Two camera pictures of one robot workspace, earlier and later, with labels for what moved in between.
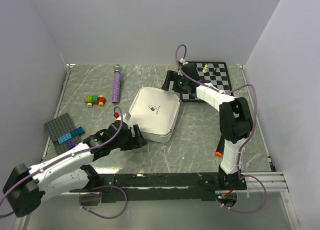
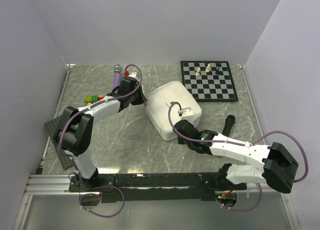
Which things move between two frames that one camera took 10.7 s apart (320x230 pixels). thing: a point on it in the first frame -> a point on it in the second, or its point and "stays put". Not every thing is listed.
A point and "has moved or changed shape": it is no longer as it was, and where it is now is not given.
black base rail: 156,187 stays put
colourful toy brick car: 95,100 stays put
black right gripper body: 182,83 -> 184,141
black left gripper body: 126,142 -> 136,97
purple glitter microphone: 116,84 stays put
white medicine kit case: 154,111 has moved or changed shape
